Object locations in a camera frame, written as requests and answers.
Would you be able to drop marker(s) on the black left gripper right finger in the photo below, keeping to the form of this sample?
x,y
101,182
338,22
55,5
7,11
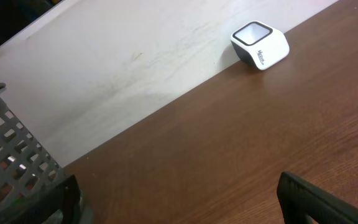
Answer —
x,y
303,202

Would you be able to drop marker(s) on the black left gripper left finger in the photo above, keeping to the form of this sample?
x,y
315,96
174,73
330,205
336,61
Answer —
x,y
63,196

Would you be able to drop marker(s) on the white barcode scanner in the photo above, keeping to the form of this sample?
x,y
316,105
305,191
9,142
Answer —
x,y
259,45

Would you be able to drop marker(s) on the grey plastic mesh basket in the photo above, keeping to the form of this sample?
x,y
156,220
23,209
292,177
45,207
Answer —
x,y
26,167

